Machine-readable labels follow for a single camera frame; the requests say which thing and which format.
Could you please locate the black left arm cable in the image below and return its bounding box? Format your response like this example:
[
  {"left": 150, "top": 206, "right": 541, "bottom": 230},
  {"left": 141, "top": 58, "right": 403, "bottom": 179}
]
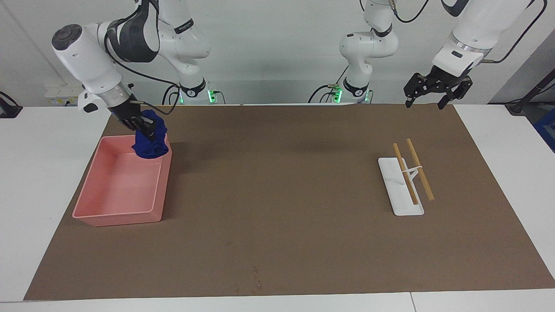
[{"left": 480, "top": 0, "right": 548, "bottom": 64}]

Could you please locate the blue towel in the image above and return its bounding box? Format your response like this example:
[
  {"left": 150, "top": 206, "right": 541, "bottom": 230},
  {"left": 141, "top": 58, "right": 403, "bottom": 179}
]
[{"left": 131, "top": 110, "right": 170, "bottom": 159}]

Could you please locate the black base cable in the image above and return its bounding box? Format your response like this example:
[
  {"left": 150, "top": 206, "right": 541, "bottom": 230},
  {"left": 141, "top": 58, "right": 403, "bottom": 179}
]
[
  {"left": 161, "top": 82, "right": 226, "bottom": 116},
  {"left": 307, "top": 64, "right": 350, "bottom": 104}
]

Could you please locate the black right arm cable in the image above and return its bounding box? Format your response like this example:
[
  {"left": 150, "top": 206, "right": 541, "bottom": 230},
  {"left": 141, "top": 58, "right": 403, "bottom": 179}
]
[{"left": 103, "top": 26, "right": 182, "bottom": 116}]

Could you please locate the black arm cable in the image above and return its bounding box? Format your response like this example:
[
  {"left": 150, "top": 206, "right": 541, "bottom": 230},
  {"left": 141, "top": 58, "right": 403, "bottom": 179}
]
[
  {"left": 103, "top": 26, "right": 182, "bottom": 116},
  {"left": 480, "top": 0, "right": 548, "bottom": 64}
]

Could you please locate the wooden rod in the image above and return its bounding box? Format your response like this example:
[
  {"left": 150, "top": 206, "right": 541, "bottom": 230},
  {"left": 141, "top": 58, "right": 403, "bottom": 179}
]
[
  {"left": 406, "top": 138, "right": 435, "bottom": 202},
  {"left": 392, "top": 143, "right": 419, "bottom": 206}
]

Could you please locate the black right base cable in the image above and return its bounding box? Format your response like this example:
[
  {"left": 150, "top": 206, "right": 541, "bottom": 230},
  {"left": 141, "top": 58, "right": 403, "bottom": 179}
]
[{"left": 161, "top": 82, "right": 226, "bottom": 116}]

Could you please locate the thin white rod band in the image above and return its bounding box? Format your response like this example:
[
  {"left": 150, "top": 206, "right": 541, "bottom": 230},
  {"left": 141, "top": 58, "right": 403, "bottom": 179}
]
[{"left": 401, "top": 165, "right": 424, "bottom": 182}]

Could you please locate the black stand leg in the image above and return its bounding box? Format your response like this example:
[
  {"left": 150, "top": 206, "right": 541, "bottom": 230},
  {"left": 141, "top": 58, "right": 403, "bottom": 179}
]
[{"left": 505, "top": 68, "right": 555, "bottom": 116}]

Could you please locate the pink plastic bin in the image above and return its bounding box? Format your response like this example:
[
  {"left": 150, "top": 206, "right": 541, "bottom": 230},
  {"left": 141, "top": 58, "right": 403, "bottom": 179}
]
[{"left": 72, "top": 134, "right": 173, "bottom": 228}]

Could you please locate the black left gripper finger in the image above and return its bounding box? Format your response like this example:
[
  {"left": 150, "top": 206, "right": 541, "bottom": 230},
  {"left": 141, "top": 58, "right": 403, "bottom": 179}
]
[
  {"left": 403, "top": 73, "right": 435, "bottom": 108},
  {"left": 437, "top": 77, "right": 473, "bottom": 110}
]

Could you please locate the black left base cable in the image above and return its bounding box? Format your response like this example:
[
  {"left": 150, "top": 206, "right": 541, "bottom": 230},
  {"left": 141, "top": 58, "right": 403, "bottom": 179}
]
[{"left": 307, "top": 64, "right": 350, "bottom": 104}]

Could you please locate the white rectangular tray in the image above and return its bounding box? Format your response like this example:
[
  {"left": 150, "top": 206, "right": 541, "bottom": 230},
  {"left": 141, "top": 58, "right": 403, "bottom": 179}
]
[{"left": 378, "top": 157, "right": 425, "bottom": 216}]

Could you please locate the blue box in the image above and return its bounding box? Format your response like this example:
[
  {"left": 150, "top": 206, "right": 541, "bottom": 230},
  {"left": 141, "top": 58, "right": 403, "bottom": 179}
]
[{"left": 532, "top": 106, "right": 555, "bottom": 153}]

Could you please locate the brown table mat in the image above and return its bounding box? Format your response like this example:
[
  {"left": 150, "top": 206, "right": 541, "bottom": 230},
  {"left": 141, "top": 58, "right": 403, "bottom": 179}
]
[{"left": 24, "top": 104, "right": 555, "bottom": 301}]

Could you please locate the white wall socket strip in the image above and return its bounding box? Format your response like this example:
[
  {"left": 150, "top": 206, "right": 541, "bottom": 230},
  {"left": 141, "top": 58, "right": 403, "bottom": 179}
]
[{"left": 44, "top": 84, "right": 85, "bottom": 107}]

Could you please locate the black object on table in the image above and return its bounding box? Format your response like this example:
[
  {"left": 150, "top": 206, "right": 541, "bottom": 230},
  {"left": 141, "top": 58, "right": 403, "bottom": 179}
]
[{"left": 0, "top": 91, "right": 23, "bottom": 119}]

